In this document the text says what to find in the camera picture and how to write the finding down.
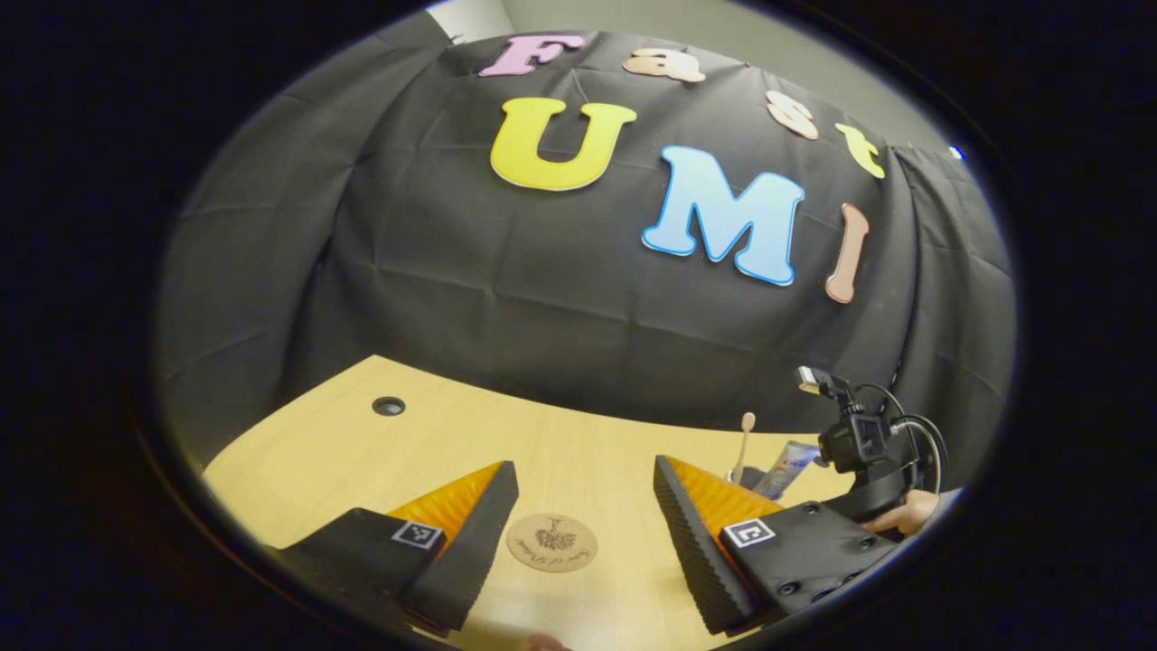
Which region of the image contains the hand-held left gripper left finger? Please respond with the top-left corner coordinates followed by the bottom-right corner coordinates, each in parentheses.
top-left (267, 460), bottom-right (522, 633)

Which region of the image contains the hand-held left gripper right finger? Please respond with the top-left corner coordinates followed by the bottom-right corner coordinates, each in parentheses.
top-left (652, 454), bottom-right (901, 637)

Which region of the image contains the white toothpaste tube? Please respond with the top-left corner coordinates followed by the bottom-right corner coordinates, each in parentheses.
top-left (754, 439), bottom-right (823, 502)

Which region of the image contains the round wooden coaster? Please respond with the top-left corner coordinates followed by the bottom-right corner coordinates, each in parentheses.
top-left (505, 513), bottom-right (600, 574)

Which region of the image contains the wooden toothbrush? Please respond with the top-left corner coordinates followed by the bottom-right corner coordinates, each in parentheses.
top-left (729, 411), bottom-right (757, 486)

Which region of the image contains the wooden desktop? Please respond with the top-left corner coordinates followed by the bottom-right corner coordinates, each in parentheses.
top-left (201, 354), bottom-right (870, 651)

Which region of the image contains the black backdrop cloth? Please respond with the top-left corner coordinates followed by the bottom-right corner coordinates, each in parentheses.
top-left (154, 7), bottom-right (1019, 494)

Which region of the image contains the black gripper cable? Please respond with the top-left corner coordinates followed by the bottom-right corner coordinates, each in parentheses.
top-left (857, 382), bottom-right (949, 495)

